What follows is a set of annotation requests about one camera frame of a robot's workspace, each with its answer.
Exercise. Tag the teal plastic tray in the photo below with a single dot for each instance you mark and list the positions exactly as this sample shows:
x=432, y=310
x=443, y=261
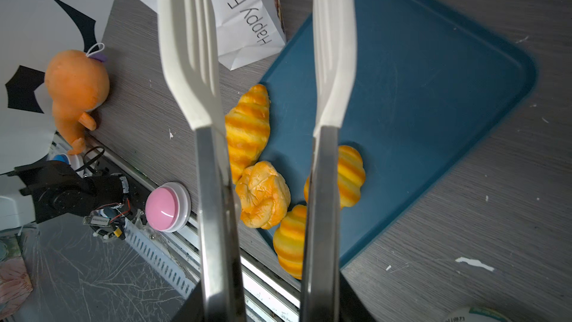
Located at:
x=430, y=84

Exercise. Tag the blue push button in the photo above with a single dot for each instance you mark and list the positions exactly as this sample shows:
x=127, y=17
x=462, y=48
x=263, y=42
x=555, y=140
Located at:
x=74, y=161

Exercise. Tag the orange plush toy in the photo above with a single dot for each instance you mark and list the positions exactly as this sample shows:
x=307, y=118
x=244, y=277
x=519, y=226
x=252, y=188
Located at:
x=78, y=83

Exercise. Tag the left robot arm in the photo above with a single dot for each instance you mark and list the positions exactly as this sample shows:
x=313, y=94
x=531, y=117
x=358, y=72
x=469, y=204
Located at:
x=49, y=189

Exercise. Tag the pink push button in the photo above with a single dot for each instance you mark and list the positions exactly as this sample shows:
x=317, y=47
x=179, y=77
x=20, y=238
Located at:
x=168, y=207

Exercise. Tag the white cable duct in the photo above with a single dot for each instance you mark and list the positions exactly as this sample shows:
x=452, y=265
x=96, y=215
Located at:
x=163, y=263

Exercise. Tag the white paper gift bag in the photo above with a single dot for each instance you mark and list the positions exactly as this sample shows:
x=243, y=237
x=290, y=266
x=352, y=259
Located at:
x=241, y=9

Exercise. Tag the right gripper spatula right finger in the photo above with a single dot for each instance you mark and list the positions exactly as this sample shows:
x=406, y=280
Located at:
x=335, y=57

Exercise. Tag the fake croissant bottom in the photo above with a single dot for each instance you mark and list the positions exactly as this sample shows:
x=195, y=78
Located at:
x=289, y=241

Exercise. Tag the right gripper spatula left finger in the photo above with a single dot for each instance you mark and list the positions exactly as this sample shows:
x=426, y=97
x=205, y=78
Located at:
x=221, y=269

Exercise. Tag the fake croissant small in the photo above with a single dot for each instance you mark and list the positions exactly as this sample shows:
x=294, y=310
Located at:
x=351, y=175

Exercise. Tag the round fake bread roll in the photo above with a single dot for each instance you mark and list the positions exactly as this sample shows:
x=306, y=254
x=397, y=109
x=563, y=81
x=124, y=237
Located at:
x=264, y=196

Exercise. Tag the fake croissant large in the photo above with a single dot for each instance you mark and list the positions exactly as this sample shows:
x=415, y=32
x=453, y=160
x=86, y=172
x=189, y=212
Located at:
x=248, y=129

